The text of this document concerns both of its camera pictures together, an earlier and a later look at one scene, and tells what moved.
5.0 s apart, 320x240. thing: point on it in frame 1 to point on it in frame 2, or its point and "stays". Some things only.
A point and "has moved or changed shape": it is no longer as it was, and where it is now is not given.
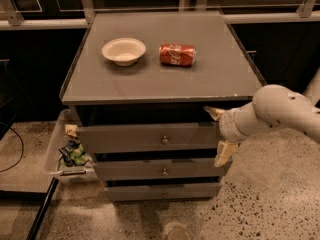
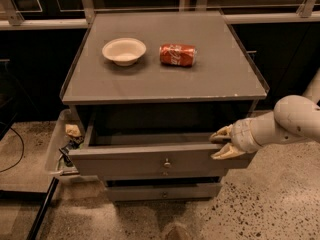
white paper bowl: [124, 51] stays
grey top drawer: [153, 138] has moved or changed shape
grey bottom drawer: [141, 192] stays
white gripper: [227, 125] to [242, 135]
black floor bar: [43, 209] stays
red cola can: [178, 54] stays
